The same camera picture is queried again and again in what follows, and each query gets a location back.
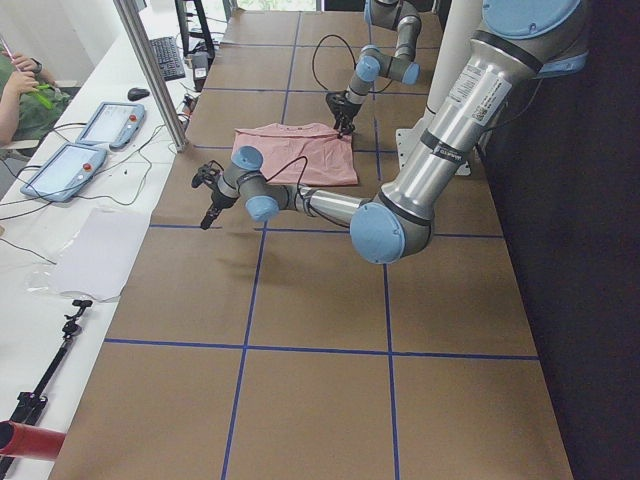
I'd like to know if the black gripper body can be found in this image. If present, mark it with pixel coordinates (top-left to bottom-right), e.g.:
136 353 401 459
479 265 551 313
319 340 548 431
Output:
192 160 237 210
325 91 361 124

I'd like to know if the pink Snoopy t-shirt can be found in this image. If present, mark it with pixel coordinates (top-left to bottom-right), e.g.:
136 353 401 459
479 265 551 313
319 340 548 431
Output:
233 123 358 187

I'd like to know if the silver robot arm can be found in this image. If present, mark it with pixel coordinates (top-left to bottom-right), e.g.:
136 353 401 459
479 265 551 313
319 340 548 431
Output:
325 0 422 138
192 1 591 264

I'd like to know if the blue teach pendant upper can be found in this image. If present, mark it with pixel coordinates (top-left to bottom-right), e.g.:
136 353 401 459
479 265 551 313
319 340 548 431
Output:
76 102 146 150

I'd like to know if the blue teach pendant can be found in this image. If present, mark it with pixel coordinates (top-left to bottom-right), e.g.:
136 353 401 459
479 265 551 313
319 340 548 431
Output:
76 102 146 150
20 142 107 202

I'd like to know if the black computer mouse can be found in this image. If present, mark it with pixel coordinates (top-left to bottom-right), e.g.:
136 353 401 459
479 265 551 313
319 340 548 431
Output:
127 87 150 102

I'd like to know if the white paper sheet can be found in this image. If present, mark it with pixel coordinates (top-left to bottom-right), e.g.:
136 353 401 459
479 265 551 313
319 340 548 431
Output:
50 208 150 301

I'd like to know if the black keyboard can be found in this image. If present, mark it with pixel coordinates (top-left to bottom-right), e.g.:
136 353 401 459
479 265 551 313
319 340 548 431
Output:
149 37 185 81

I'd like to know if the blue teach pendant lower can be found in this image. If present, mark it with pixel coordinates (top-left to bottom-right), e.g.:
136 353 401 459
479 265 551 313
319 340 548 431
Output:
20 142 107 202

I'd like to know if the seated person green shirt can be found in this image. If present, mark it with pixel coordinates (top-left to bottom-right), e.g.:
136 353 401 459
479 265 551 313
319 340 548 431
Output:
1 44 71 147

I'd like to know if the black tripod pole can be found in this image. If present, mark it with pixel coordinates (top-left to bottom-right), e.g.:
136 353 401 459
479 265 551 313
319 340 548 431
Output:
1 299 93 479

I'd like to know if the red cylinder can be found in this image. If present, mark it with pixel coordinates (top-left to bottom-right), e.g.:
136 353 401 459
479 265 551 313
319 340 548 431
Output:
1 421 66 461

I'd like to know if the aluminium frame post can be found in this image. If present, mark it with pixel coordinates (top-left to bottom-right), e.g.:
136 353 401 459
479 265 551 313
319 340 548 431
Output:
113 0 188 153

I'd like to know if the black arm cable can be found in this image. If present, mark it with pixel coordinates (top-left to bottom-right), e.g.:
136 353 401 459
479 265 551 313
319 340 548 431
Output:
259 155 321 221

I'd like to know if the black braided right cable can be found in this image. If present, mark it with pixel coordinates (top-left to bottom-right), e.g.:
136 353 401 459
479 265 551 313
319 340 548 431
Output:
311 33 396 96

